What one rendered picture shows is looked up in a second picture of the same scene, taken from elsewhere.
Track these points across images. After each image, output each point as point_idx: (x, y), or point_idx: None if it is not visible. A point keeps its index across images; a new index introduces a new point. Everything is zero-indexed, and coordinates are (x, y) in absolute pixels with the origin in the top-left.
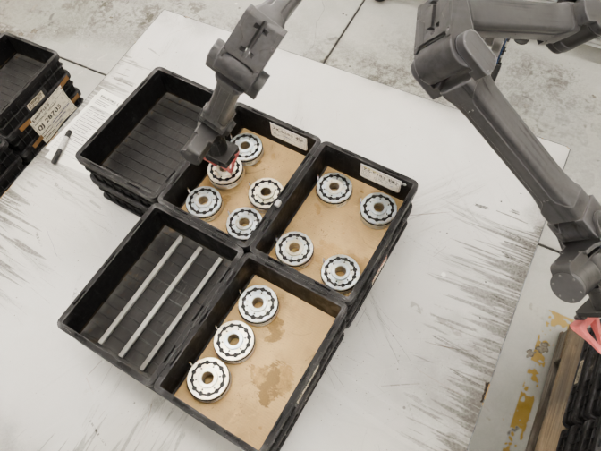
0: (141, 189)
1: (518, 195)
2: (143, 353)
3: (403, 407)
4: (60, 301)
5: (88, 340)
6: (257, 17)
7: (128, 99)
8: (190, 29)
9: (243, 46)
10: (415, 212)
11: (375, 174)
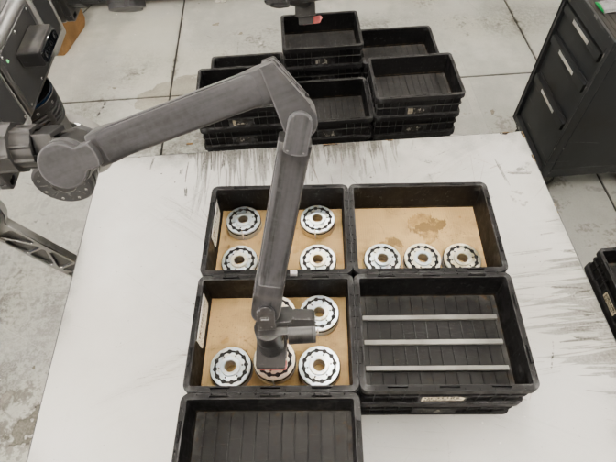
0: (356, 416)
1: (164, 174)
2: (483, 326)
3: (370, 177)
4: None
5: (523, 346)
6: (272, 61)
7: None
8: None
9: (295, 85)
10: None
11: (214, 226)
